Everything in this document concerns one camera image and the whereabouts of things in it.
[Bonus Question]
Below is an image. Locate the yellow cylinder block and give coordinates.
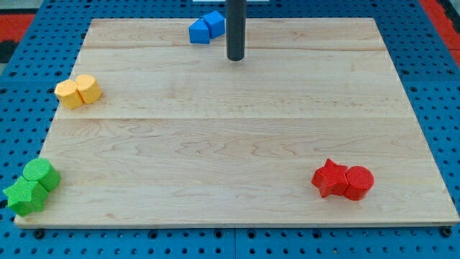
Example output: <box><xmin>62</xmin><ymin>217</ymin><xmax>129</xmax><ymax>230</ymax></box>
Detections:
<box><xmin>75</xmin><ymin>74</ymin><xmax>102</xmax><ymax>104</ymax></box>

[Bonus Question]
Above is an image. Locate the red star block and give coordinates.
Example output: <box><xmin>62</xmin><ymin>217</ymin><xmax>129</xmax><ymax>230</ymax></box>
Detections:
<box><xmin>311</xmin><ymin>158</ymin><xmax>349</xmax><ymax>198</ymax></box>

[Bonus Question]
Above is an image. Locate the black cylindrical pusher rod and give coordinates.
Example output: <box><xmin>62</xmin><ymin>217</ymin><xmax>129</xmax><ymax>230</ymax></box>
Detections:
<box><xmin>226</xmin><ymin>0</ymin><xmax>247</xmax><ymax>61</ymax></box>

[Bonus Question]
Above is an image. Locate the green star block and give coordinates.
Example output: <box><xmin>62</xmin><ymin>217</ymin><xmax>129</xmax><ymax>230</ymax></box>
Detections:
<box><xmin>3</xmin><ymin>176</ymin><xmax>49</xmax><ymax>217</ymax></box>

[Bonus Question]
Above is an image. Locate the yellow hexagon block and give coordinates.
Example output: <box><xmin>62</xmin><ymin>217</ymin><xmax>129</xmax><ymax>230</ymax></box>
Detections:
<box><xmin>55</xmin><ymin>79</ymin><xmax>83</xmax><ymax>109</ymax></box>

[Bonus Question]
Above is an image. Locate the light wooden board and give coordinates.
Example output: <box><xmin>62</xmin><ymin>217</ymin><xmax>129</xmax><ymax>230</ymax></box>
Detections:
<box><xmin>15</xmin><ymin>18</ymin><xmax>459</xmax><ymax>229</ymax></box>

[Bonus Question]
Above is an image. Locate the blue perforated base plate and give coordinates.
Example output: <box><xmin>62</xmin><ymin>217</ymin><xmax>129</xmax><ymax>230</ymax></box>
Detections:
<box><xmin>1</xmin><ymin>0</ymin><xmax>459</xmax><ymax>258</ymax></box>

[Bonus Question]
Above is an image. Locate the red cylinder block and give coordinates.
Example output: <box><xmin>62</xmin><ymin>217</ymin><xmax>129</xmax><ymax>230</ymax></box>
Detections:
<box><xmin>343</xmin><ymin>166</ymin><xmax>374</xmax><ymax>201</ymax></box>

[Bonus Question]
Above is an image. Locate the blue cube block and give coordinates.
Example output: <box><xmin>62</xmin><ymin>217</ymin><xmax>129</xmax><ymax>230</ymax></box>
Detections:
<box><xmin>203</xmin><ymin>11</ymin><xmax>226</xmax><ymax>39</ymax></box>

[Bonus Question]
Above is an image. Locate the green cylinder block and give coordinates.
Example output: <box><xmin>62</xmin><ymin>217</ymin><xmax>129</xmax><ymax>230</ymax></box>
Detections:
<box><xmin>23</xmin><ymin>158</ymin><xmax>61</xmax><ymax>191</ymax></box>

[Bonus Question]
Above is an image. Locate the blue triangle block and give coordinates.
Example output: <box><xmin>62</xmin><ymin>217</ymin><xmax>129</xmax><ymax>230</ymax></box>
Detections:
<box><xmin>188</xmin><ymin>18</ymin><xmax>210</xmax><ymax>44</ymax></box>

